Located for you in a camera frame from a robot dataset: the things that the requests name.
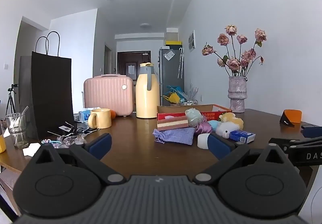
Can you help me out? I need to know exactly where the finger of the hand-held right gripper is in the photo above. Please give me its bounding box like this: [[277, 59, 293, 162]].
[[301, 125, 322, 138], [269, 137, 322, 167]]

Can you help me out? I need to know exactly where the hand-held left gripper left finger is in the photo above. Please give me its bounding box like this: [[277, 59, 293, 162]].
[[28, 133, 127, 186]]

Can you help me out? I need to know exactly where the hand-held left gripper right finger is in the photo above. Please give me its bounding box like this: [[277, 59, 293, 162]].
[[195, 133, 294, 185]]

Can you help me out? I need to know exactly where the purple satin cloth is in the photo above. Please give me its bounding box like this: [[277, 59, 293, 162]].
[[196, 121, 214, 135]]

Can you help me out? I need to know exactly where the red cardboard box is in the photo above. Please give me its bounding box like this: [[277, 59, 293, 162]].
[[156, 104, 232, 124]]

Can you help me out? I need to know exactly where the white foam cylinder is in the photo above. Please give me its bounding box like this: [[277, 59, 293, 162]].
[[197, 133, 211, 150]]

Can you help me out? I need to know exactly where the white plush toy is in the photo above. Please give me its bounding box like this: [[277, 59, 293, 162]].
[[216, 122, 239, 139]]

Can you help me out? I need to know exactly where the light blue plush toy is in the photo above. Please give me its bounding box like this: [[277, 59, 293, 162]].
[[207, 120, 222, 132]]

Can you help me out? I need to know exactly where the orange and black holder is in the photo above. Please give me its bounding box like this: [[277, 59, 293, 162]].
[[279, 109, 303, 128]]

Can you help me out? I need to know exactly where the small blue carton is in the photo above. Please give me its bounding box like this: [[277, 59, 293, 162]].
[[229, 130, 256, 144]]

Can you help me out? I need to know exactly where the yellow mug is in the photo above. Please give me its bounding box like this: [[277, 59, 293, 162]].
[[88, 108, 112, 129]]

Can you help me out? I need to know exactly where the yellow plush toy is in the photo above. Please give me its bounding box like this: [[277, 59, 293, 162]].
[[219, 112, 244, 129]]

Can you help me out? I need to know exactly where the pile of clear wrappers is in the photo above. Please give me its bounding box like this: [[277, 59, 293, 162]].
[[41, 133, 88, 149]]

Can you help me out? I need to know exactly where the blue tissue pack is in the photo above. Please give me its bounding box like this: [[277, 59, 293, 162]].
[[78, 110, 92, 123]]

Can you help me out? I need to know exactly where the black printed card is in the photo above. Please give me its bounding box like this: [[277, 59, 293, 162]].
[[59, 121, 77, 136]]

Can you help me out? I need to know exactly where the pale green mesh ball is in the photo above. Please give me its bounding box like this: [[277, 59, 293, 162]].
[[185, 108, 203, 128]]

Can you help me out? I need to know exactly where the pink ribbed suitcase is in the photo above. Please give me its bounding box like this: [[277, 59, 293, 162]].
[[84, 74, 134, 116]]

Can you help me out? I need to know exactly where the layered cake sponge toy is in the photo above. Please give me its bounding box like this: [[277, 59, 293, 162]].
[[157, 116, 189, 131]]

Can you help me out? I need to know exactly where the speckled lilac vase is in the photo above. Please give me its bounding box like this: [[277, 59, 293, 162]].
[[228, 76, 248, 113]]

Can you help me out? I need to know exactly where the blue and yellow clutter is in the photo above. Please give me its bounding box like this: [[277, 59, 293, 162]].
[[163, 85, 187, 107]]

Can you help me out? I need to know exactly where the yellow thermos jug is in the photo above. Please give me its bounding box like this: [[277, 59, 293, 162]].
[[135, 62, 160, 119]]

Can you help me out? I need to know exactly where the white crumpled paper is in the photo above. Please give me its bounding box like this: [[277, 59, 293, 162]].
[[22, 143, 41, 157]]

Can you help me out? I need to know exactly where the black paper bag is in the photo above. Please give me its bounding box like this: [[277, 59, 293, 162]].
[[18, 31, 75, 139]]

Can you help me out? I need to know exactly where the clear glass cup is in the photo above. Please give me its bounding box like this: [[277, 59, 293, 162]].
[[5, 106, 29, 149]]

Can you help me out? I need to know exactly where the grey refrigerator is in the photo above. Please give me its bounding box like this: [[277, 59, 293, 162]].
[[159, 47, 185, 107]]

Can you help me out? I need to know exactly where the dark brown door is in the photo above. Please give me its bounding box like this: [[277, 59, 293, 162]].
[[117, 51, 152, 82]]

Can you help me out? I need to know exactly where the clear folded umbrella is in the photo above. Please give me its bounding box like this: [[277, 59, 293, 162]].
[[178, 48, 184, 79]]

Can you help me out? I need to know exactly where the white box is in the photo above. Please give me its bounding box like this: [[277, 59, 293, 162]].
[[166, 28, 180, 42]]

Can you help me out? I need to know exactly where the lavender drawstring pouch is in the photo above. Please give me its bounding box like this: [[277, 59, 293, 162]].
[[153, 127, 196, 146]]

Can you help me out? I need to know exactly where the black camera tripod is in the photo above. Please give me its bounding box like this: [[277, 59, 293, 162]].
[[5, 84, 19, 117]]

